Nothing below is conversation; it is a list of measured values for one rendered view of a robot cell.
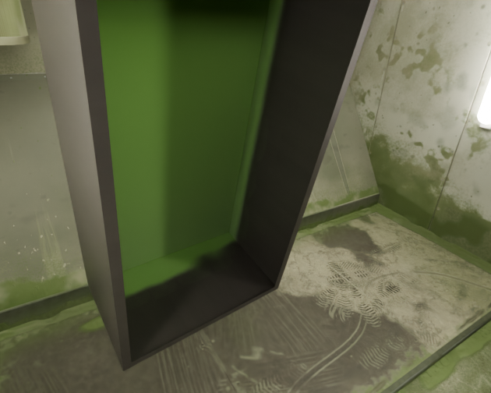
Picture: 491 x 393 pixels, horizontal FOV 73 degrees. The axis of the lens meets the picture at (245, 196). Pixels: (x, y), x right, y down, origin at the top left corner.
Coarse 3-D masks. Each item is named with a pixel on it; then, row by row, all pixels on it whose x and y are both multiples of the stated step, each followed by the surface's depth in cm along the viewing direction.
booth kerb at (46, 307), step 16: (336, 208) 249; (352, 208) 260; (304, 224) 237; (80, 288) 166; (32, 304) 156; (48, 304) 161; (64, 304) 165; (0, 320) 152; (16, 320) 156; (32, 320) 159
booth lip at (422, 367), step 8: (480, 320) 172; (488, 320) 173; (472, 328) 167; (464, 336) 163; (448, 344) 159; (456, 344) 159; (440, 352) 154; (448, 352) 157; (424, 360) 150; (432, 360) 150; (416, 368) 147; (424, 368) 147; (408, 376) 143; (416, 376) 145; (392, 384) 140; (400, 384) 140; (384, 392) 136; (392, 392) 137
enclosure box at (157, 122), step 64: (64, 0) 44; (128, 0) 74; (192, 0) 82; (256, 0) 92; (320, 0) 81; (64, 64) 54; (128, 64) 82; (192, 64) 92; (256, 64) 105; (320, 64) 86; (64, 128) 71; (128, 128) 92; (192, 128) 104; (256, 128) 114; (320, 128) 91; (128, 192) 104; (192, 192) 121; (256, 192) 124; (128, 256) 120; (192, 256) 135; (256, 256) 135; (128, 320) 108; (192, 320) 112
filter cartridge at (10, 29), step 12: (0, 0) 126; (12, 0) 132; (0, 12) 128; (12, 12) 132; (0, 24) 128; (12, 24) 132; (24, 24) 140; (0, 36) 130; (12, 36) 134; (24, 36) 139
